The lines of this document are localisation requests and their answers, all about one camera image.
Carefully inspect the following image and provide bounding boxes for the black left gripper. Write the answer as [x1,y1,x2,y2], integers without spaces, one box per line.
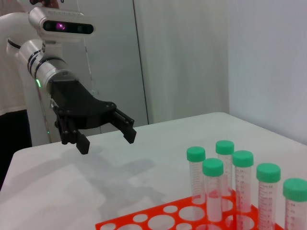
[49,79,137,156]

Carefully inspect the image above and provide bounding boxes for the green-capped clear test tube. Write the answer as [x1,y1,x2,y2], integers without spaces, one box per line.
[256,162,282,230]
[215,140,235,213]
[232,150,254,214]
[186,146,206,205]
[202,157,224,222]
[282,178,307,230]

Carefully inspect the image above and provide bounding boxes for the orange plastic test tube rack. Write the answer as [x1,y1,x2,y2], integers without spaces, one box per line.
[95,189,288,230]

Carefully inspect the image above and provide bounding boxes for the person hand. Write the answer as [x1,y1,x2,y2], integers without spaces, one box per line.
[41,0,60,9]

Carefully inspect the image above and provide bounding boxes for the silver robot head camera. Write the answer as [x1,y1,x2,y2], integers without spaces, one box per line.
[28,6,96,44]

